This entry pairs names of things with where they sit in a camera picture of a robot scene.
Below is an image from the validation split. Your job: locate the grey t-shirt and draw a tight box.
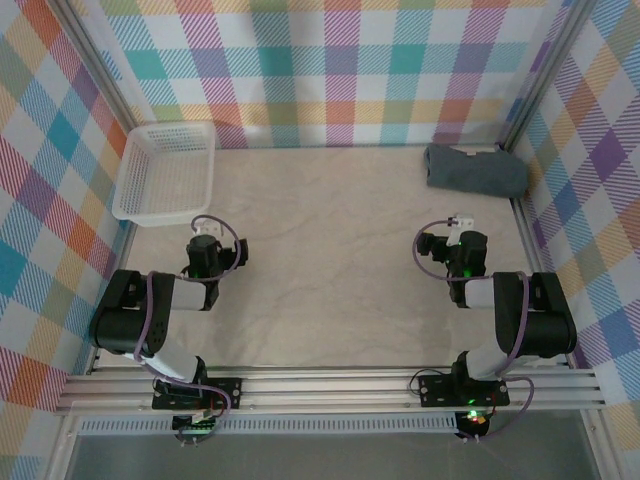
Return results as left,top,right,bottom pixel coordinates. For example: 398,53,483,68
423,143,530,200

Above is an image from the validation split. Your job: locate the white perforated plastic basket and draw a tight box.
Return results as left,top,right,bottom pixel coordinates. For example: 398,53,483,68
112,120,220,229

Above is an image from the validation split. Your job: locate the small controller circuit board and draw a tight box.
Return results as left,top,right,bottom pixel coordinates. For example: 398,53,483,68
172,412,224,437
457,409,490,437

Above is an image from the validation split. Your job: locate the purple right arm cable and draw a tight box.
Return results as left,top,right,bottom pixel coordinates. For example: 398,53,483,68
412,217,536,444

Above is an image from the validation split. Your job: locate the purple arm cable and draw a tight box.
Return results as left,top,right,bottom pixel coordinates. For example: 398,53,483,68
412,217,536,444
133,214,246,446

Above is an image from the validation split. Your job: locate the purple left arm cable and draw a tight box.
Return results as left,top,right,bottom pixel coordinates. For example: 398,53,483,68
133,214,246,446

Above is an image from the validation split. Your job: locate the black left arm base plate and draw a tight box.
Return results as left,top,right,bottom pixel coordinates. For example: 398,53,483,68
152,377,244,411

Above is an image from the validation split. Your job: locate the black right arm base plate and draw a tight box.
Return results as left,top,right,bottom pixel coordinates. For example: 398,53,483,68
417,373,510,407

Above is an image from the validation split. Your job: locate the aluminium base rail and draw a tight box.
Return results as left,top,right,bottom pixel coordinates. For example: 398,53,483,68
54,366,609,416

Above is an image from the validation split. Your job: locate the aluminium frame post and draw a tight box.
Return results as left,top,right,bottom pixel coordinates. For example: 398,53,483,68
49,0,141,134
497,0,599,154

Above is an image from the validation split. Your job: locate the grey slotted cable duct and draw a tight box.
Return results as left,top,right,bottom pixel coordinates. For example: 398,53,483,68
77,412,461,436

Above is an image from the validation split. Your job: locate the aluminium frame leg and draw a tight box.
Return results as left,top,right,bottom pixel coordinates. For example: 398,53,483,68
579,410,617,480
43,413,84,480

